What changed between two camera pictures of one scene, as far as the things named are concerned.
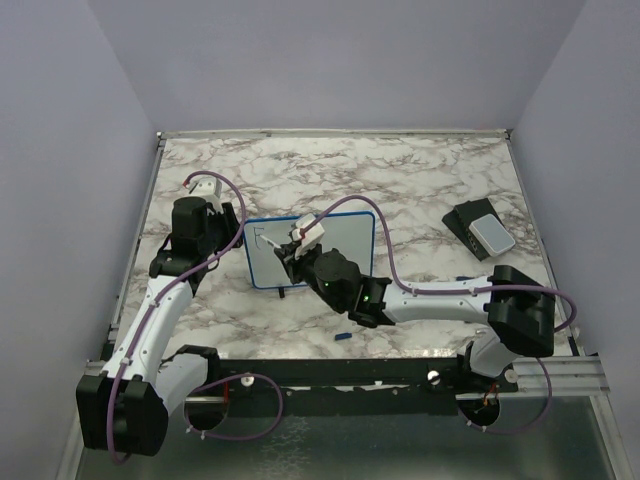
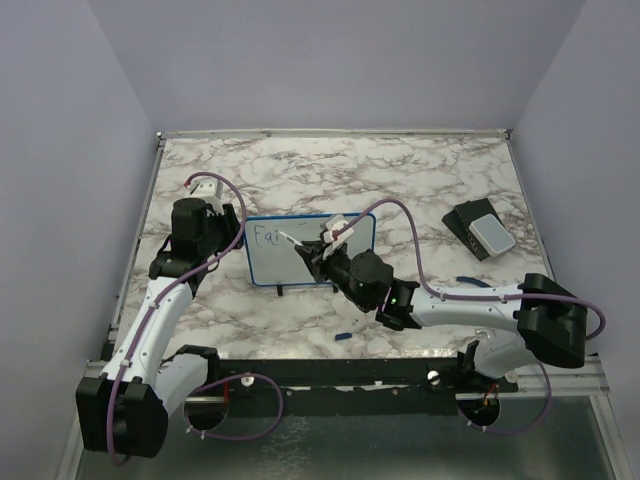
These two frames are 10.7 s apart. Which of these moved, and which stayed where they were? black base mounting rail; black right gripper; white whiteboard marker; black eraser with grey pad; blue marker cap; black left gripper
Moved: white whiteboard marker; black right gripper
Stayed: black left gripper; black base mounting rail; blue marker cap; black eraser with grey pad
